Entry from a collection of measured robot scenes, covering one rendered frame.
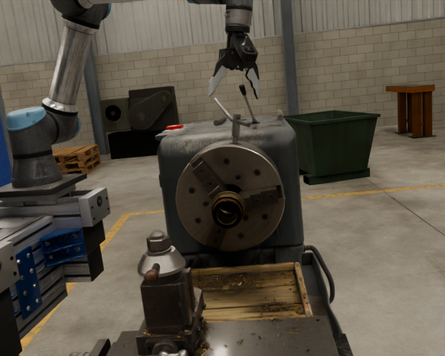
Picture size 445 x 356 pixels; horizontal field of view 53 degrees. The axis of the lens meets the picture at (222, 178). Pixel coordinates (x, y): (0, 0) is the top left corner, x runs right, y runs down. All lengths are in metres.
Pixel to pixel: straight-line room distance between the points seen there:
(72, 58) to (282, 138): 0.70
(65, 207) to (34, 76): 10.85
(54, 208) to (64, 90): 0.38
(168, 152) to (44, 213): 0.42
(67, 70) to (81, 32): 0.13
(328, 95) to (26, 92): 7.49
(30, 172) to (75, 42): 0.42
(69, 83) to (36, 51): 10.73
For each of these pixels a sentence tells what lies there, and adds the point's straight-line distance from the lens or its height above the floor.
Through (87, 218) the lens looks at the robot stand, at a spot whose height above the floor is 1.05.
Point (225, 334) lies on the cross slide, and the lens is 0.84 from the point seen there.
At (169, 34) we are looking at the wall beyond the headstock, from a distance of 11.36.
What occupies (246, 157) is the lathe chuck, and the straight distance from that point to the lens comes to 1.25.
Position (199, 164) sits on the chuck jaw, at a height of 1.20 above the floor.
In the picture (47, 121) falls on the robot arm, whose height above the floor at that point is 1.35.
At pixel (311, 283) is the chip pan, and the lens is 1.98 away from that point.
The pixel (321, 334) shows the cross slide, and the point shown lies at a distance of 0.82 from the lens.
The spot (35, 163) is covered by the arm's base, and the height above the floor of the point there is 1.23.
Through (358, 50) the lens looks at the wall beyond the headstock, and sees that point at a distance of 11.59.
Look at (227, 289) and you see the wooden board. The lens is 1.19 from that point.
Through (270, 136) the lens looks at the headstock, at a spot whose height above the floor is 1.23.
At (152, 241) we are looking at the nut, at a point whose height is 1.17.
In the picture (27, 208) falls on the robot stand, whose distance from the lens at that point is 1.49.
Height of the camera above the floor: 1.40
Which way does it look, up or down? 12 degrees down
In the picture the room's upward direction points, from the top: 6 degrees counter-clockwise
